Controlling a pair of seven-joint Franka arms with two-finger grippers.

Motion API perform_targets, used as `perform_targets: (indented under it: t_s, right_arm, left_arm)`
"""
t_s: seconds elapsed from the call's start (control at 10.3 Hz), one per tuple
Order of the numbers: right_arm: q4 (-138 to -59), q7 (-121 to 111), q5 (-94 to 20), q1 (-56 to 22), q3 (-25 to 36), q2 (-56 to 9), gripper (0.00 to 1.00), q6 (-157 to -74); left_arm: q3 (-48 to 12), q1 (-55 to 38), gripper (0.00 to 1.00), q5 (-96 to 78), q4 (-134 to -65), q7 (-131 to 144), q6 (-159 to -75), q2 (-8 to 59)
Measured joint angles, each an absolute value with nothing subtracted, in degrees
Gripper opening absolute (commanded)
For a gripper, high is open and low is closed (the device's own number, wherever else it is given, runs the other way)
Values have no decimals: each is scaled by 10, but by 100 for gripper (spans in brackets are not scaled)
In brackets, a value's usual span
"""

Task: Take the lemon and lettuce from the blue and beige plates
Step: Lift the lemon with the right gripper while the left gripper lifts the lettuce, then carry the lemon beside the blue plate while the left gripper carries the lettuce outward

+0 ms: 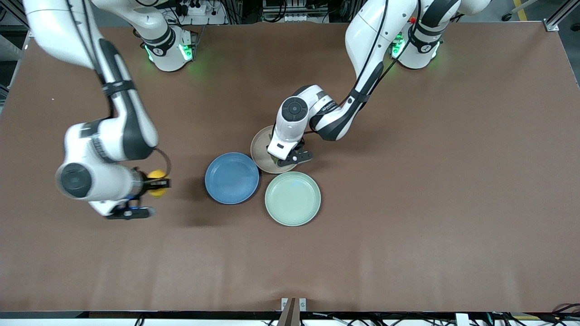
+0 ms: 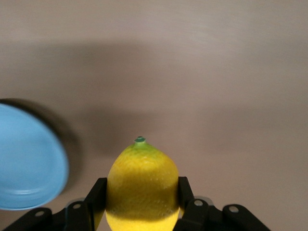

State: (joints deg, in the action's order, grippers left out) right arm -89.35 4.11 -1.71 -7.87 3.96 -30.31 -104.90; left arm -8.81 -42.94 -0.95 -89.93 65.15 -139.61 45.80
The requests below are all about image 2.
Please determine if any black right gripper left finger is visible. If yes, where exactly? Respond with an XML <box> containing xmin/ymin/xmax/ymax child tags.
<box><xmin>0</xmin><ymin>177</ymin><xmax>108</xmax><ymax>231</ymax></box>

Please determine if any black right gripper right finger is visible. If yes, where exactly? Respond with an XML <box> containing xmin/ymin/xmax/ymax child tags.
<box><xmin>178</xmin><ymin>177</ymin><xmax>270</xmax><ymax>231</ymax></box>

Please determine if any blue plate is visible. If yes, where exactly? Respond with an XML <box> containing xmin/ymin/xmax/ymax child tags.
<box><xmin>0</xmin><ymin>103</ymin><xmax>70</xmax><ymax>210</ymax></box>

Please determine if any yellow lemon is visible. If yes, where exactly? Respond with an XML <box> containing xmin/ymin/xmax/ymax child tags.
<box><xmin>105</xmin><ymin>136</ymin><xmax>180</xmax><ymax>231</ymax></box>

